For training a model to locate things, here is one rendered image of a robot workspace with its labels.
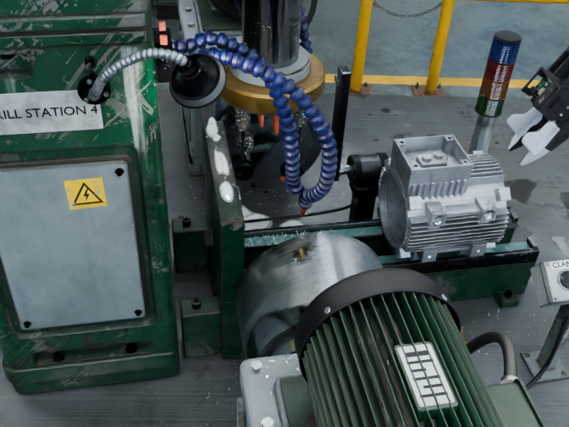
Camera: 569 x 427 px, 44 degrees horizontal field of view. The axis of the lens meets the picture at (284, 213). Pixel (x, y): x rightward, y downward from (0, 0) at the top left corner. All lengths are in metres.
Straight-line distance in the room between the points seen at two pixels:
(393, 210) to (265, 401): 0.69
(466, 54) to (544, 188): 2.50
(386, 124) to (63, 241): 1.18
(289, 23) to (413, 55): 3.19
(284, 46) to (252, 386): 0.51
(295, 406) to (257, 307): 0.22
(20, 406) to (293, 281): 0.58
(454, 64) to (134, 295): 3.26
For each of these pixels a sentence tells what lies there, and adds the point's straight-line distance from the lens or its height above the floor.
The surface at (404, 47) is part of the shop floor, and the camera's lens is 4.31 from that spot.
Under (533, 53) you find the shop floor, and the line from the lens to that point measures 4.51.
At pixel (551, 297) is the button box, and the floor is 1.05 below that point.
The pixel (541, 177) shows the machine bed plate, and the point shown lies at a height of 0.80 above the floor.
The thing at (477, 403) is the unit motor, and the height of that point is 1.35.
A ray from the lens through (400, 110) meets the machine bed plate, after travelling 2.11.
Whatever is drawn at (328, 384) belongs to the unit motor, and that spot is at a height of 1.31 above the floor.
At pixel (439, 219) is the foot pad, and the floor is 1.06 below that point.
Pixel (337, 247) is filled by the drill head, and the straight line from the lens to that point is 1.06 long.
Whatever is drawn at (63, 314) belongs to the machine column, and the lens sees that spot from 1.20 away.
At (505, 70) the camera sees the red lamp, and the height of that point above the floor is 1.15.
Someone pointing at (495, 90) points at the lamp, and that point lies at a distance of 1.66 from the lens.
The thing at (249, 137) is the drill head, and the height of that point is 1.07.
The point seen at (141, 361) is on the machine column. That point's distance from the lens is 1.29.
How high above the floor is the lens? 1.88
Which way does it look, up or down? 40 degrees down
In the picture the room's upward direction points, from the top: 3 degrees clockwise
